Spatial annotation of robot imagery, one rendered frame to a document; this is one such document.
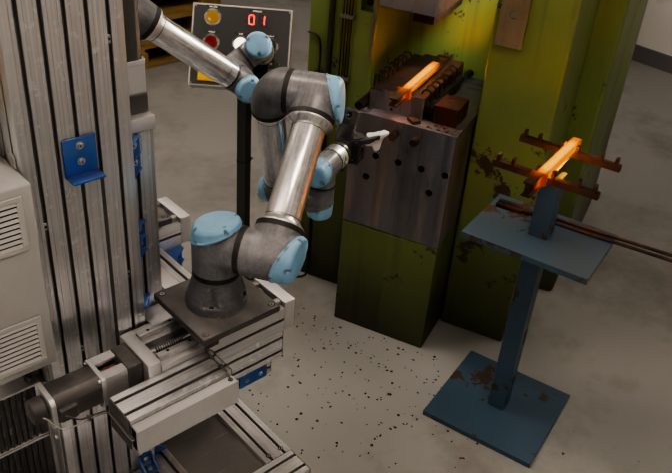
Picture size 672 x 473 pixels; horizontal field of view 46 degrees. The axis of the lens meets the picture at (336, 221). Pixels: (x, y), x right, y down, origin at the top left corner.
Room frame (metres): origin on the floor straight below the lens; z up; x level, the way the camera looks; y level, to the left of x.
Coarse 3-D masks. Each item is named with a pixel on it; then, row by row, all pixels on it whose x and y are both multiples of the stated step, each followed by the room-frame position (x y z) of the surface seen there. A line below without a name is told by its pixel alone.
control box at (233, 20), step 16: (192, 16) 2.63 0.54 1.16; (224, 16) 2.63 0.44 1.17; (240, 16) 2.64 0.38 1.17; (256, 16) 2.64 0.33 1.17; (272, 16) 2.64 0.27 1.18; (288, 16) 2.65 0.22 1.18; (192, 32) 2.60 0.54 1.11; (208, 32) 2.60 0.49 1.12; (224, 32) 2.61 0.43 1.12; (240, 32) 2.61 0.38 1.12; (272, 32) 2.62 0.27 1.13; (288, 32) 2.62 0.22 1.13; (224, 48) 2.58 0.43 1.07; (288, 48) 2.59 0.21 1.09; (288, 64) 2.57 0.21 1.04; (192, 80) 2.52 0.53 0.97
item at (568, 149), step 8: (568, 144) 2.17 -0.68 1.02; (576, 144) 2.17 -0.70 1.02; (560, 152) 2.11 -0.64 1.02; (568, 152) 2.11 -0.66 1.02; (552, 160) 2.05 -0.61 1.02; (560, 160) 2.06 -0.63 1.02; (544, 168) 2.00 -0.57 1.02; (552, 168) 2.00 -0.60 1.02; (536, 176) 1.93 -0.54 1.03; (544, 176) 1.94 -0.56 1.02; (528, 184) 1.88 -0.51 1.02; (536, 184) 1.93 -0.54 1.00; (544, 184) 1.94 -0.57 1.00; (528, 192) 1.88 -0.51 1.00
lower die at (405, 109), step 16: (416, 64) 2.81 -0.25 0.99; (448, 64) 2.83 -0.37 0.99; (384, 80) 2.65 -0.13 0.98; (400, 80) 2.63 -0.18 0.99; (432, 80) 2.66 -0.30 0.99; (384, 96) 2.54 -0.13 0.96; (416, 96) 2.50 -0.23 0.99; (432, 96) 2.56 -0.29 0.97; (400, 112) 2.51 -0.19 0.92; (416, 112) 2.49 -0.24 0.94
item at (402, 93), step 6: (426, 66) 2.75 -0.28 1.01; (432, 66) 2.75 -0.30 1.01; (438, 66) 2.79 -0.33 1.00; (420, 72) 2.68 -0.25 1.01; (426, 72) 2.69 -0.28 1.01; (414, 78) 2.62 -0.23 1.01; (420, 78) 2.62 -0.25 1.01; (408, 84) 2.56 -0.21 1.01; (414, 84) 2.56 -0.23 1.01; (402, 90) 2.49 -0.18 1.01; (408, 90) 2.49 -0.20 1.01; (396, 96) 2.44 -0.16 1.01; (402, 96) 2.48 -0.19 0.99; (408, 96) 2.49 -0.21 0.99; (390, 102) 2.44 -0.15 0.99; (396, 102) 2.44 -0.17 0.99
